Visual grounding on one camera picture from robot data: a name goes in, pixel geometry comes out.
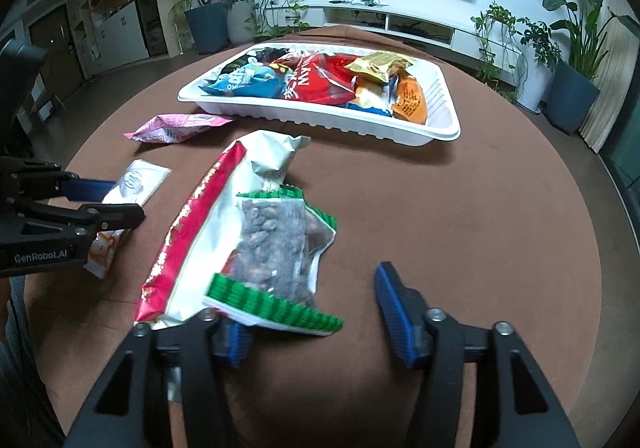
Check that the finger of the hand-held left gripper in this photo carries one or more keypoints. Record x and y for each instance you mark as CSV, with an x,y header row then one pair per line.
x,y
120,215
90,189

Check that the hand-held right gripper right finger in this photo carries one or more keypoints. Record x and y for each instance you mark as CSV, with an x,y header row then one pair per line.
x,y
395,313

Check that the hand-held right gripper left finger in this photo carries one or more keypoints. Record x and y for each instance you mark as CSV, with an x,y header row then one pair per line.
x,y
240,348

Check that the white packet with round label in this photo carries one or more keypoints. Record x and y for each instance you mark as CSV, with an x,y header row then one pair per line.
x,y
140,180

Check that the green-edged nut packet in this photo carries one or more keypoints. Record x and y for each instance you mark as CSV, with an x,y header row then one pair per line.
x,y
270,238

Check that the black snack packet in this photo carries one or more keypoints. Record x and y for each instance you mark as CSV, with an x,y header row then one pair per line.
x,y
247,58

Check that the white plastic tray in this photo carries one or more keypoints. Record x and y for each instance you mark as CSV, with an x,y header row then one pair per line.
x,y
325,122

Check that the red and white patterned packet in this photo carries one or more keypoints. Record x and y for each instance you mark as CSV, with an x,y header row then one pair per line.
x,y
285,62

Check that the red snack packet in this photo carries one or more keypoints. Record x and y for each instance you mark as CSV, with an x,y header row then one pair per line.
x,y
315,80

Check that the gold snack packet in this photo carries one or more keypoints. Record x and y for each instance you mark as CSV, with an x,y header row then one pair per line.
x,y
375,65

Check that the large white and red packet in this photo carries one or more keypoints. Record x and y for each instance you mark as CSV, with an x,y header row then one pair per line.
x,y
200,248

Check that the pink snack packet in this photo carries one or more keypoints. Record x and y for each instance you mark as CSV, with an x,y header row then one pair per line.
x,y
170,127

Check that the dark wooden door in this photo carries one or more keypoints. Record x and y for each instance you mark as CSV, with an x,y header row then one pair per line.
x,y
55,47

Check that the blue snack packet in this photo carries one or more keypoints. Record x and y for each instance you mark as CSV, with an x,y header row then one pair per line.
x,y
240,80

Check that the orange snack packet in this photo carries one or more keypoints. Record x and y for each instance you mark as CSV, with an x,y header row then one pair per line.
x,y
410,100

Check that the small plant in white pot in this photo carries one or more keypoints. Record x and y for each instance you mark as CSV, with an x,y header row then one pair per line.
x,y
242,22

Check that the glass balcony door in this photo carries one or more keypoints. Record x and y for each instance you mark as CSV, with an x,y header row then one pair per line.
x,y
627,167

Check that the large-leaf plant in dark pot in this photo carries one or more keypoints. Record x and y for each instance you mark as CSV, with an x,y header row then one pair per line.
x,y
570,97

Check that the leafy plant in white pot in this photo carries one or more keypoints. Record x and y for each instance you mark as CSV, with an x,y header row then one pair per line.
x,y
537,72

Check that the white TV cabinet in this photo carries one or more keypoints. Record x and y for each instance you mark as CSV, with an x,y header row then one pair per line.
x,y
400,22

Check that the beige curtain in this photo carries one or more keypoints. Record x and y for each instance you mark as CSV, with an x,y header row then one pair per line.
x,y
612,92

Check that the white wall cabinets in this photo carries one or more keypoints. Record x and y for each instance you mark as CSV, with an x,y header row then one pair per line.
x,y
115,27

